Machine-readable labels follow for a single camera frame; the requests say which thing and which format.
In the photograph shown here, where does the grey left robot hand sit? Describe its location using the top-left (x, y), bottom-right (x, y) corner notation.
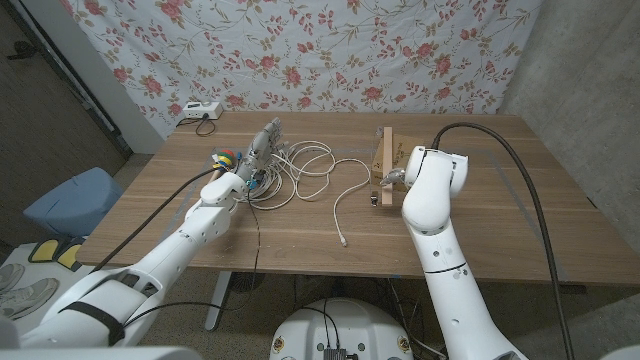
top-left (234, 117), bottom-right (285, 184)

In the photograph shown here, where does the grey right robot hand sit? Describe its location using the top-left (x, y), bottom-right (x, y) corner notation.
top-left (379, 168), bottom-right (407, 187)

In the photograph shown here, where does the clear plastic strip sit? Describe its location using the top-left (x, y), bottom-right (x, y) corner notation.
top-left (369, 128), bottom-right (385, 201)

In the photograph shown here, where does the white Ethernet cable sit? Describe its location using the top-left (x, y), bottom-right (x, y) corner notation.
top-left (239, 140), bottom-right (374, 248)

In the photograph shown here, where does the brown cardboard box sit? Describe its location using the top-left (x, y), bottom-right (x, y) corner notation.
top-left (370, 132), bottom-right (426, 194)

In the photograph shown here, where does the colourful wooden maraca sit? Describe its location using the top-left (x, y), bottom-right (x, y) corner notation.
top-left (209, 148), bottom-right (237, 184)

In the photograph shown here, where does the white power strip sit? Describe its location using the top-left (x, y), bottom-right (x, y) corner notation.
top-left (182, 101), bottom-right (225, 121)

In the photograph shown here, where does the floral backdrop cloth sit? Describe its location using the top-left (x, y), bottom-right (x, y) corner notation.
top-left (59, 0), bottom-right (544, 141)

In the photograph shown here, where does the white table leg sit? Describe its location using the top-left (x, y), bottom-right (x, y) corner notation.
top-left (204, 271), bottom-right (234, 331)

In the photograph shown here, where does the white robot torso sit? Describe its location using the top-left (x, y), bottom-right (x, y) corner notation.
top-left (269, 297), bottom-right (415, 360)

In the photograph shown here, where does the blue padded stool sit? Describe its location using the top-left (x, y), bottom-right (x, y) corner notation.
top-left (23, 166), bottom-right (125, 239)

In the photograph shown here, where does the yellow black foot pedal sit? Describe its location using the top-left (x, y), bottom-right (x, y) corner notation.
top-left (28, 238), bottom-right (62, 264)
top-left (56, 242), bottom-right (85, 273)

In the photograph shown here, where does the grey sneaker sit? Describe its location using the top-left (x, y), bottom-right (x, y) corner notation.
top-left (0, 263), bottom-right (26, 294)
top-left (0, 277), bottom-right (60, 321)

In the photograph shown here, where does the black power strip cable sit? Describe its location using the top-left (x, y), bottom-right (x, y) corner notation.
top-left (175, 112), bottom-right (217, 138)

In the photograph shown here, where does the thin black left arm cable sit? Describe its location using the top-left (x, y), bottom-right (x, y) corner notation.
top-left (122, 192), bottom-right (263, 329)

